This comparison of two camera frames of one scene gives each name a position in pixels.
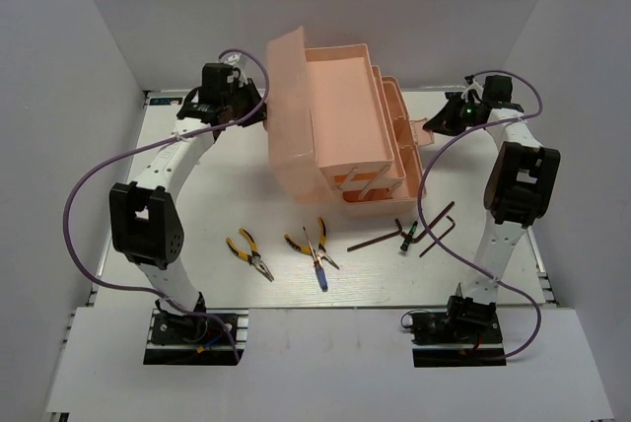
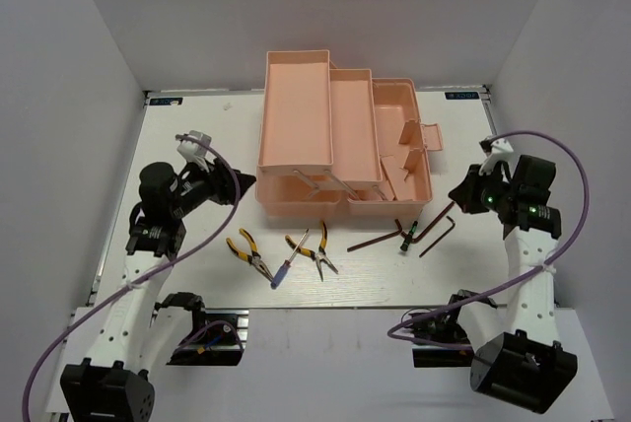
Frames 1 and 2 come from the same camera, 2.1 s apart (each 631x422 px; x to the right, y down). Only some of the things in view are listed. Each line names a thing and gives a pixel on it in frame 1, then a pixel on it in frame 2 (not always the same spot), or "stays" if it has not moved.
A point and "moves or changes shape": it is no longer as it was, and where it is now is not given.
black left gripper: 250,91 -> 220,178
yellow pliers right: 319,253 stays
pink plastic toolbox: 338,132 moves or changes shape
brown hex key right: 453,221 stays
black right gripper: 446,122 -> 465,193
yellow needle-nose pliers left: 254,259 stays
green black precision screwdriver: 409,238 stays
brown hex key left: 356,246 stays
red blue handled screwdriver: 319,274 -> 284,266
